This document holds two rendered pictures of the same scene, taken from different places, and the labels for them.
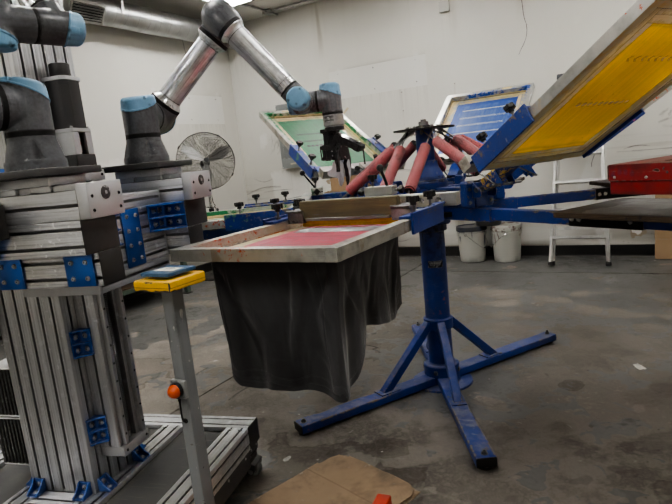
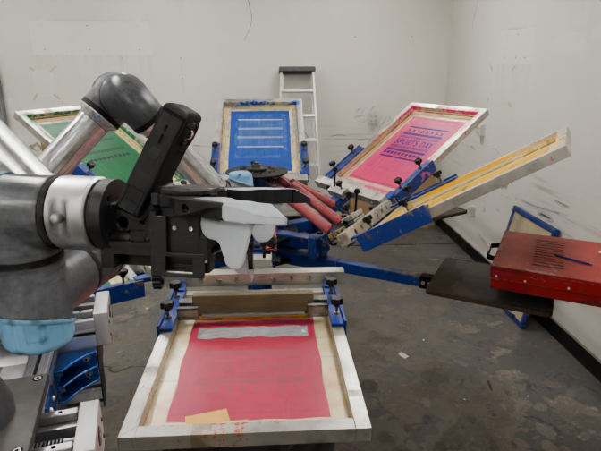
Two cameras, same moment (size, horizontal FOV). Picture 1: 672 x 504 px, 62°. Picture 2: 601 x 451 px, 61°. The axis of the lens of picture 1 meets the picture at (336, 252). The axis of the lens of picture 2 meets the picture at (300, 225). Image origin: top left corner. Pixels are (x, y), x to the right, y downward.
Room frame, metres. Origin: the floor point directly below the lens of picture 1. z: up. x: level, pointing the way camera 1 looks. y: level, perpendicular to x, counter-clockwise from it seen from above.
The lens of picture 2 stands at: (0.62, 0.69, 1.80)
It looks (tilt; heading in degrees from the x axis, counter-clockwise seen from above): 18 degrees down; 326
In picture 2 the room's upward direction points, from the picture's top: straight up
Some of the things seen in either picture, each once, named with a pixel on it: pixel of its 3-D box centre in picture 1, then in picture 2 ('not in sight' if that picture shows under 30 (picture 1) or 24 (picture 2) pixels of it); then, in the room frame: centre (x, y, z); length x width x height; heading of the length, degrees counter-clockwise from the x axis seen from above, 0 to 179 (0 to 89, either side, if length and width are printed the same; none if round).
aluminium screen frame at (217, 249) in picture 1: (319, 231); (251, 349); (1.85, 0.05, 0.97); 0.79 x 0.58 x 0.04; 149
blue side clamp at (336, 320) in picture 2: (423, 217); (333, 310); (1.92, -0.31, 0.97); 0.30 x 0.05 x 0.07; 149
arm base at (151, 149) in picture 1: (145, 148); not in sight; (1.96, 0.62, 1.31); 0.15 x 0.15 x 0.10
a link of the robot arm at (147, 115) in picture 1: (140, 114); not in sight; (1.97, 0.62, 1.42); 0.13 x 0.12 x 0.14; 176
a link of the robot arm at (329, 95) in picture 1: (329, 99); (240, 189); (2.05, -0.04, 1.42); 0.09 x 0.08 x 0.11; 86
